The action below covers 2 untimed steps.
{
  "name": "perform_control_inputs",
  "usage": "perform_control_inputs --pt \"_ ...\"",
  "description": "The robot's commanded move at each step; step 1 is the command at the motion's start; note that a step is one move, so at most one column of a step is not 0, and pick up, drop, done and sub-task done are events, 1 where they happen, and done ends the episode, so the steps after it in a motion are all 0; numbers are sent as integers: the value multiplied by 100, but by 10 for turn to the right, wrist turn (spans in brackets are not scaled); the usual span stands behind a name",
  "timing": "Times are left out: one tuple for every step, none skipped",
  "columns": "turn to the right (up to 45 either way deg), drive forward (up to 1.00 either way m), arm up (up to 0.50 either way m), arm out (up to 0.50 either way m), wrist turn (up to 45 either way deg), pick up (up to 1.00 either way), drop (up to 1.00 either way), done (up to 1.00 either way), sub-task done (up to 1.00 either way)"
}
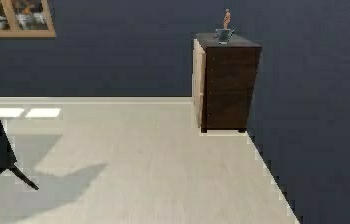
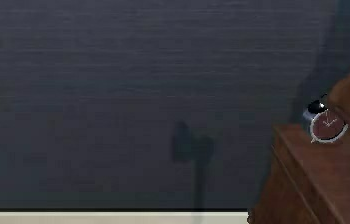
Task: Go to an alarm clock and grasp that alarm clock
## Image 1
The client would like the dark brown chest of drawers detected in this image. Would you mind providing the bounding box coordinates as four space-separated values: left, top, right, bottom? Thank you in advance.
191 32 263 134

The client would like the small orange figurine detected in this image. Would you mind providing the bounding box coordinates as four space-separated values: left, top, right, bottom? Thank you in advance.
222 8 232 31

